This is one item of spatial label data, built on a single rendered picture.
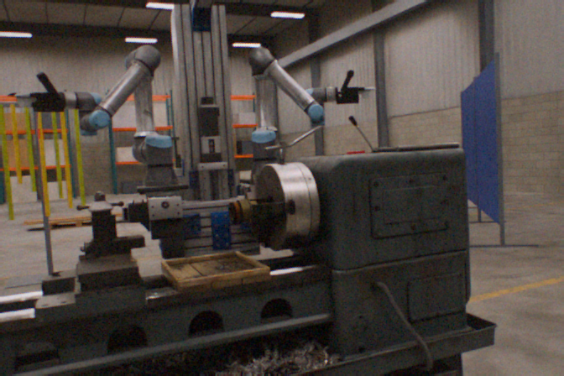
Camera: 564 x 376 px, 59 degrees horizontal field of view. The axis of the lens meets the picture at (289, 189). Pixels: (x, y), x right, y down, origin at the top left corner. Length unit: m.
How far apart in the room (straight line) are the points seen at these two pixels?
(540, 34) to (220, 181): 12.07
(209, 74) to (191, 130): 0.29
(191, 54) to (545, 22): 11.91
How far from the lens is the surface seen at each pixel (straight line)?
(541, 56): 13.83
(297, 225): 1.68
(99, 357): 1.62
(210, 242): 2.33
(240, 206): 1.73
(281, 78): 2.41
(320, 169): 1.75
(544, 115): 13.59
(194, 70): 2.56
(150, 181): 2.30
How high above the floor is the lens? 1.26
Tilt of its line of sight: 4 degrees down
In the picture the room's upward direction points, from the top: 3 degrees counter-clockwise
